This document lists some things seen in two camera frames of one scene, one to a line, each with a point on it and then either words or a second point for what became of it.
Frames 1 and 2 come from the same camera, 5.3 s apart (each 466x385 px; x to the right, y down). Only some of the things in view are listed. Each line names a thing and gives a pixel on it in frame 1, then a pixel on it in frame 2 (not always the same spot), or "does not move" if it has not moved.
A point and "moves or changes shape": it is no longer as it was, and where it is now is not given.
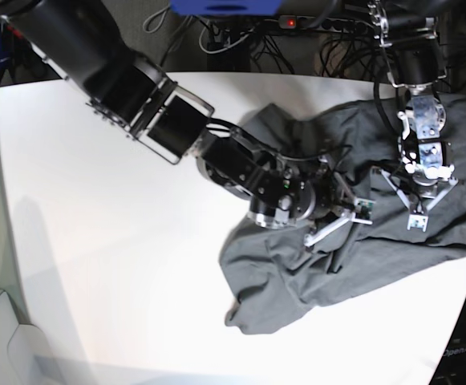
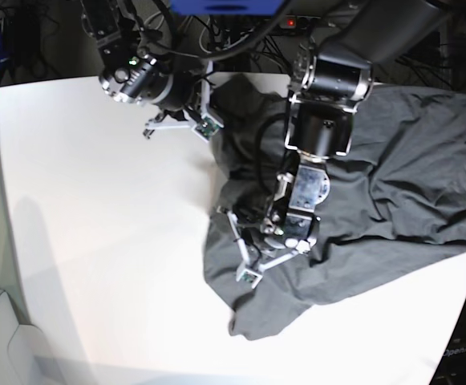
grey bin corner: x=9 y=352 does not move
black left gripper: x=333 y=199 -> x=185 y=91
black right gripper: x=427 y=186 -> x=275 y=233
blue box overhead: x=226 y=7 does not move
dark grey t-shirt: x=268 y=273 moves or changes shape
